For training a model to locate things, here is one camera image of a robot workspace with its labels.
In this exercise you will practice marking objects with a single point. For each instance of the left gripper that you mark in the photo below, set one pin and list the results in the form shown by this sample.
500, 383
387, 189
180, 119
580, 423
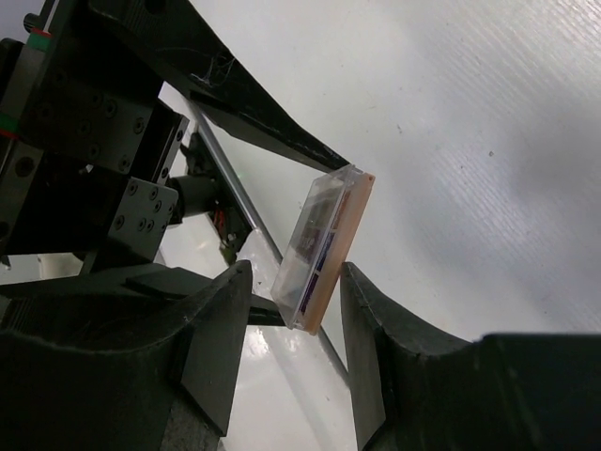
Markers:
86, 143

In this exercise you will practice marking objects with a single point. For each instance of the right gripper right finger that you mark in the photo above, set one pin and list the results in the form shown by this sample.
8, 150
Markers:
416, 387

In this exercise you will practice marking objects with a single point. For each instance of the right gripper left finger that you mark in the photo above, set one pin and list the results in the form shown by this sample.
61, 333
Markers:
138, 358

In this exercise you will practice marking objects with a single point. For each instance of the glitter eyeshadow palette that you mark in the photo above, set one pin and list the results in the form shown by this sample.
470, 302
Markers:
319, 245

